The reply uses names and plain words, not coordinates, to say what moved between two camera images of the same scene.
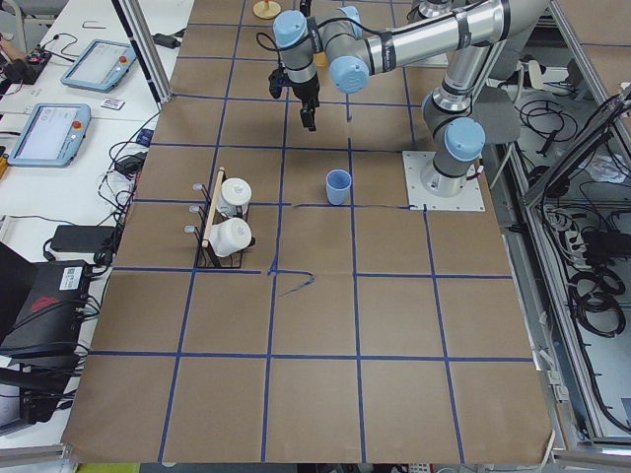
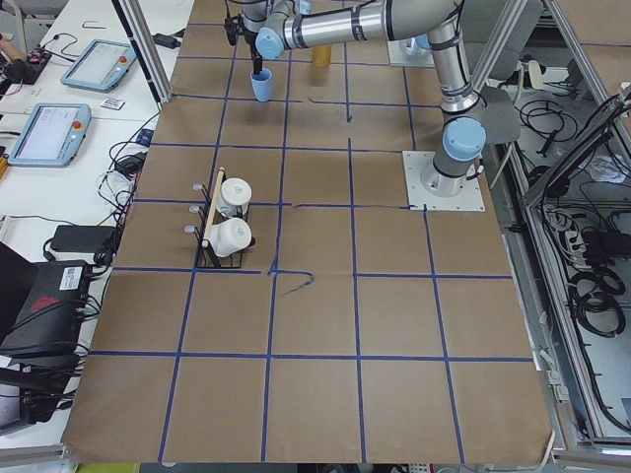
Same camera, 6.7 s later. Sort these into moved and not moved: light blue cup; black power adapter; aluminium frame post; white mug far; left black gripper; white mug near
Moved: light blue cup; left black gripper
Not moved: aluminium frame post; white mug near; white mug far; black power adapter
